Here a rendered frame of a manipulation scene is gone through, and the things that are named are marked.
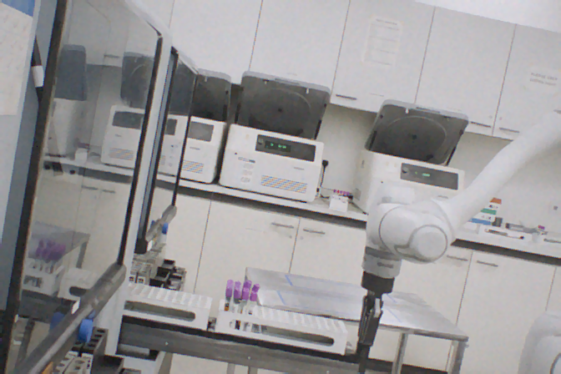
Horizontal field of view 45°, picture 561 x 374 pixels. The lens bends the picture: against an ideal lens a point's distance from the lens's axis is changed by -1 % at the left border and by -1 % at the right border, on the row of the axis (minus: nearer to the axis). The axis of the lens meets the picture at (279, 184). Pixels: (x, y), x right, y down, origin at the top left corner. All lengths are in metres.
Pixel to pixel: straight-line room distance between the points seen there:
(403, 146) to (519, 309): 1.21
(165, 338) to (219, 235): 2.36
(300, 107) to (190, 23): 0.82
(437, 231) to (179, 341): 0.61
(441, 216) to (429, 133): 2.89
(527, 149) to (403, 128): 2.63
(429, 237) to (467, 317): 2.84
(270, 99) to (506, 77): 1.45
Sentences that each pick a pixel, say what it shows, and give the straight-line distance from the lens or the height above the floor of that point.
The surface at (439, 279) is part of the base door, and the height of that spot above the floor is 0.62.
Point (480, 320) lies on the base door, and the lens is 4.20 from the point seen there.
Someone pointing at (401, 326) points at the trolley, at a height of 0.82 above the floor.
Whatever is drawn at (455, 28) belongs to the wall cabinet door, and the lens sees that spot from 4.33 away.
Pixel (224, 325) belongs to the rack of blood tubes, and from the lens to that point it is 1.54.
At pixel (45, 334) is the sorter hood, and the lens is 0.80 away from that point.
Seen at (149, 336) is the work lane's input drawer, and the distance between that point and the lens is 1.54.
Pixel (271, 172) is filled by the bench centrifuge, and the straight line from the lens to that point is 3.83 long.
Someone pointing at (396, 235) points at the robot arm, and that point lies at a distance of 1.38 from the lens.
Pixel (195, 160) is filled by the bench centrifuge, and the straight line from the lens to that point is 3.83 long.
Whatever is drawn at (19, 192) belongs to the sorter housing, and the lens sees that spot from 1.27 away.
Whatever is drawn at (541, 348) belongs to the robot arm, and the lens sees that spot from 1.80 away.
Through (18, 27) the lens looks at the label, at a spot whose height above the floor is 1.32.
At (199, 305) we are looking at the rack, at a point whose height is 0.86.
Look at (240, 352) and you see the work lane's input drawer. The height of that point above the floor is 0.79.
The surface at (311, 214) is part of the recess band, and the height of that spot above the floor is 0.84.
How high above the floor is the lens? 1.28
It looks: 5 degrees down
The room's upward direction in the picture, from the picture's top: 11 degrees clockwise
